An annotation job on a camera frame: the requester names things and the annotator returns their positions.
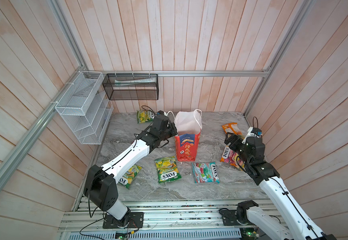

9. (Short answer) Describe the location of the orange mango snack bag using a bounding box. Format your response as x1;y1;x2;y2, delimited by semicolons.
222;123;245;139

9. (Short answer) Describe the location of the teal red Fox's candy bag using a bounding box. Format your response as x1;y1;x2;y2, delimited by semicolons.
192;162;220;184

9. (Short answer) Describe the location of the green Fox's candy bag rear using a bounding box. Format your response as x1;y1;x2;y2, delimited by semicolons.
137;110;156;124

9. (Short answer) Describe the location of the red paper bag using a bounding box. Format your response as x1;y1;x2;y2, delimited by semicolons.
175;109;203;162

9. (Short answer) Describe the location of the green fox's candy bag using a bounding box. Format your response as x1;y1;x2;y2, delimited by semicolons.
137;110;156;124
155;156;182;183
119;165;142;189

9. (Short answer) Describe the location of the green Fox's candy bag left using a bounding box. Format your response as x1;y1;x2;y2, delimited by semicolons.
119;165;142;189

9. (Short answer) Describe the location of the orange Fox's fruit candy bag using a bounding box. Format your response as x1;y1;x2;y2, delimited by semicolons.
220;146;245;171

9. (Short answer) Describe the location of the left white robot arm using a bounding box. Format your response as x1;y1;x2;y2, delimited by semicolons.
84;111;178;227

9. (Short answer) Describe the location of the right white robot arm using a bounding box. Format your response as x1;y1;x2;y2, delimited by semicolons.
220;128;335;240

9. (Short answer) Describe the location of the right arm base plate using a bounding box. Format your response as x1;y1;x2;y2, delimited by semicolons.
219;208;250;226

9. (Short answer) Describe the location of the black wire mesh basket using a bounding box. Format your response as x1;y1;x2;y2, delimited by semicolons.
103;73;159;101

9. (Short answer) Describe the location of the green Fox's candy bag centre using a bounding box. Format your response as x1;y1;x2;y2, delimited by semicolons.
155;156;182;183

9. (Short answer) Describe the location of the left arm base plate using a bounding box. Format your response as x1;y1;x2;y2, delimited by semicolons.
103;211;144;229

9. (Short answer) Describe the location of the white wire mesh shelf rack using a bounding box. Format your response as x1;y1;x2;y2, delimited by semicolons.
56;71;114;145

